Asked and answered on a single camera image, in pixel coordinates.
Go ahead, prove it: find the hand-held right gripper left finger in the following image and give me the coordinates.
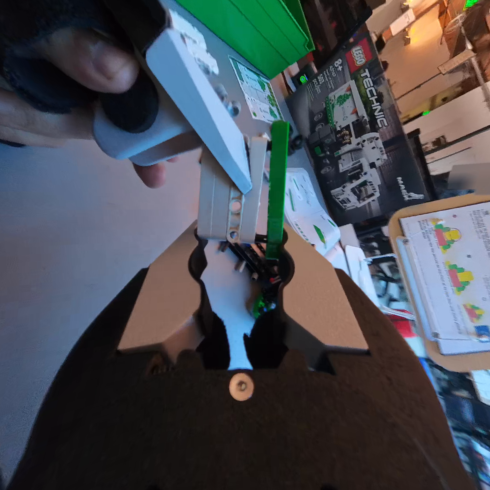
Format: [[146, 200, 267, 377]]
[[117, 223, 204, 365]]

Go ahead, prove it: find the green storage bin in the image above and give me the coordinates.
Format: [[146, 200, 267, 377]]
[[174, 0, 316, 79]]

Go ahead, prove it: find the red case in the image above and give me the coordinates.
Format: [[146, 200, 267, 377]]
[[388, 312, 418, 339]]

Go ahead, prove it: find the printed instruction sheet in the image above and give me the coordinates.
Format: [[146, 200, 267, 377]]
[[398, 201, 490, 354]]

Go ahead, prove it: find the partly built lego truck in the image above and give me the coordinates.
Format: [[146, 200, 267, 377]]
[[218, 231, 288, 319]]

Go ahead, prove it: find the green white sticker sheet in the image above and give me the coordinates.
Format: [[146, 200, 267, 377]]
[[229, 55, 285, 122]]

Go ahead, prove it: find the green lego beam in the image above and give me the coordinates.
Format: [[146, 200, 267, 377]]
[[266, 120, 290, 260]]

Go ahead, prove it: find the open instruction booklet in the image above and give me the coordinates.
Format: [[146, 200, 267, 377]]
[[284, 168, 342, 256]]

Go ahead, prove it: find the lego set box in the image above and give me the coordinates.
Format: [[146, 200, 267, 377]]
[[285, 32, 430, 227]]

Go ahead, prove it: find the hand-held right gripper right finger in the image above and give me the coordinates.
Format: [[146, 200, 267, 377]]
[[280, 225, 371, 371]]

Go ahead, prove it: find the white lego panel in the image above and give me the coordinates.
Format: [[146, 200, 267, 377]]
[[197, 133, 270, 246]]

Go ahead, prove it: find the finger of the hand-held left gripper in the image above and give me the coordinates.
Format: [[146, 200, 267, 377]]
[[146, 28, 254, 194]]

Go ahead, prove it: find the wooden document stand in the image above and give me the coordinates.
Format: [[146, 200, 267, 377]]
[[387, 194, 490, 374]]

